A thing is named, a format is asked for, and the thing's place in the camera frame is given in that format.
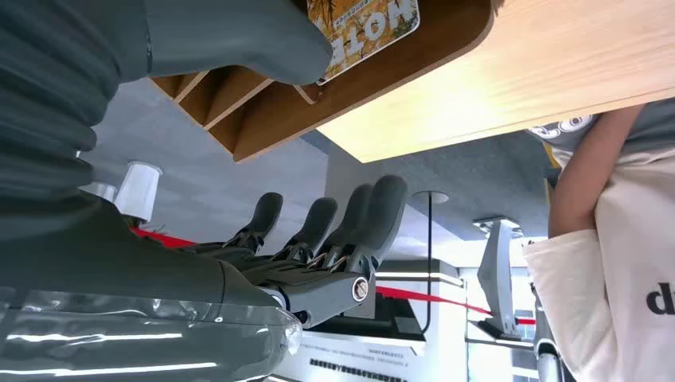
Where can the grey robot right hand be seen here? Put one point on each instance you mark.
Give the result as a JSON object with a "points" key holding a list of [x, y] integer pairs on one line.
{"points": [[105, 274]]}

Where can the wooden slotted card holder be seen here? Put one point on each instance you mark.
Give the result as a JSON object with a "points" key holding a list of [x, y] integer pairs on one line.
{"points": [[274, 116]]}

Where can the person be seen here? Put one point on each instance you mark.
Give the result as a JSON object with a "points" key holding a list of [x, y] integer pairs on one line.
{"points": [[633, 263]]}

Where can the red barrier belt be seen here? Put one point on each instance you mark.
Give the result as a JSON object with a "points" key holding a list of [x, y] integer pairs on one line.
{"points": [[422, 297]]}

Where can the grey kiosk stand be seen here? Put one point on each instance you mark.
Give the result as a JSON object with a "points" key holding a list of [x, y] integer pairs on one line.
{"points": [[495, 274]]}

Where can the white cylinder post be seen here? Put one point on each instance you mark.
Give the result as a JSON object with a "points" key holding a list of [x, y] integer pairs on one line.
{"points": [[138, 190]]}

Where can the black stanchion post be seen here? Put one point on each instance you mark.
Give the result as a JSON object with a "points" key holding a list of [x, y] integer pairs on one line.
{"points": [[430, 253]]}

